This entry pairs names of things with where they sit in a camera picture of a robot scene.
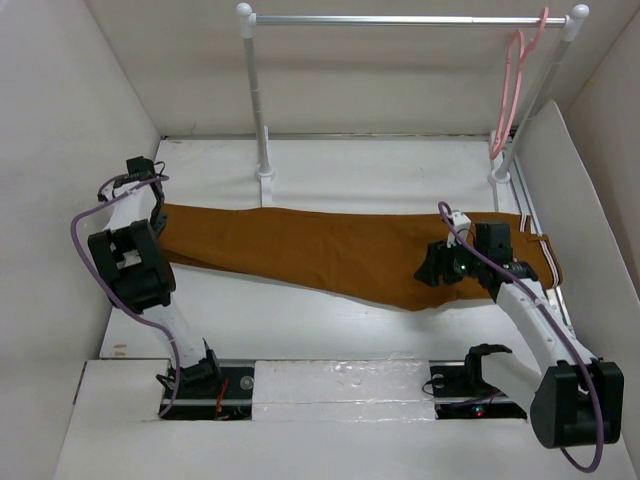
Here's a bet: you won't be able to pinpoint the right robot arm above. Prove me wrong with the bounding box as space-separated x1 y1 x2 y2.
414 211 624 449

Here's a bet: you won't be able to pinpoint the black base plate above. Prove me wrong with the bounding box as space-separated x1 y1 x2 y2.
160 361 255 422
422 363 528 421

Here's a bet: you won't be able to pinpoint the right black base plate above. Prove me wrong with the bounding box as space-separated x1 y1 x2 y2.
422 363 528 421

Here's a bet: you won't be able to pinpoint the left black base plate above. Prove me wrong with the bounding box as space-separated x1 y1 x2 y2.
160 361 255 422

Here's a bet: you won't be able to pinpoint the brown trousers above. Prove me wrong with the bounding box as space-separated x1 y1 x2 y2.
157 202 562 312

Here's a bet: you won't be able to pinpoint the pink plastic hanger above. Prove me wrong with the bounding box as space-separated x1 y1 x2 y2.
489 6 549 160

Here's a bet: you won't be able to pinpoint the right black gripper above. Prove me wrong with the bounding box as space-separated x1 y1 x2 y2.
412 233 486 286

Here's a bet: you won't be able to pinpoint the silver white clothes rack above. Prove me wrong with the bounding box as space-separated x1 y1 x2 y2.
234 1 591 211

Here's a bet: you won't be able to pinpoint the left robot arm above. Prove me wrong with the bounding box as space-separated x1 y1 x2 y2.
87 156 223 397

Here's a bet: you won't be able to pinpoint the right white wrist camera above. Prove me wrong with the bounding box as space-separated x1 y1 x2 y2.
445 210 472 248

